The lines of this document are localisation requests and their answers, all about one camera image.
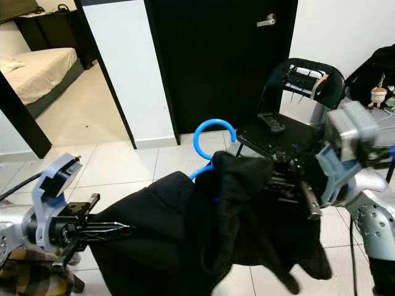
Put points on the black knit garment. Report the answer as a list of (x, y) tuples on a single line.
[(160, 240)]

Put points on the yellow black plaid shirt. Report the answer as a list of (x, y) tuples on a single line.
[(37, 283)]

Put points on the blue plastic hanger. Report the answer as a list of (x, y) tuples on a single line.
[(216, 121)]

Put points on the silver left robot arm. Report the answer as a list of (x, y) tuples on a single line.
[(15, 237)]

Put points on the black folding chair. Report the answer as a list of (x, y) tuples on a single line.
[(268, 132)]

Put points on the black remote control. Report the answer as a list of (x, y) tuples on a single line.
[(271, 123)]

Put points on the black door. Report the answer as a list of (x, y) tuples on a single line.
[(216, 68)]

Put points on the bed with beige sheet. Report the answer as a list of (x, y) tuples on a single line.
[(37, 71)]

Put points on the black backpack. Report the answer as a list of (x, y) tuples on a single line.
[(376, 61)]

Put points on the black cabinet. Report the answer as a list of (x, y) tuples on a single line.
[(62, 34)]

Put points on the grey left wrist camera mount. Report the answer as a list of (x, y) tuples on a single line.
[(52, 179)]

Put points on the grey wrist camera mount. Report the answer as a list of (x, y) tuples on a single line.
[(349, 126), (52, 179)]

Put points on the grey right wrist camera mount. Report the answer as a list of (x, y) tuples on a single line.
[(349, 126)]

